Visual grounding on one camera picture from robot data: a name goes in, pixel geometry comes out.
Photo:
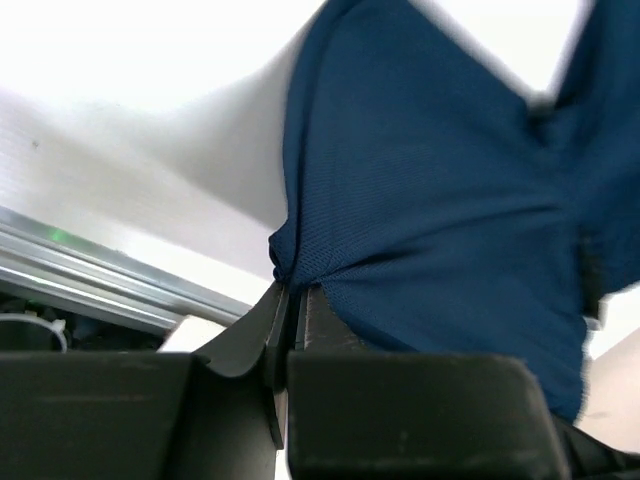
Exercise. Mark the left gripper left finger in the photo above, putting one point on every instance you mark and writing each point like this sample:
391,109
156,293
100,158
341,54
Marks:
216,413

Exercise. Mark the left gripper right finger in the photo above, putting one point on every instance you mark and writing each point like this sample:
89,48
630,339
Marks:
360,414

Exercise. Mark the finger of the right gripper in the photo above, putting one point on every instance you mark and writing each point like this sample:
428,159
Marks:
588,458

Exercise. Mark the navy blue shorts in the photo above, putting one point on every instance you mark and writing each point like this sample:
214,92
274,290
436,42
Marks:
439,212

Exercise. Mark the aluminium front rail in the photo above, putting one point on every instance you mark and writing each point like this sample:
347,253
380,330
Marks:
50,265

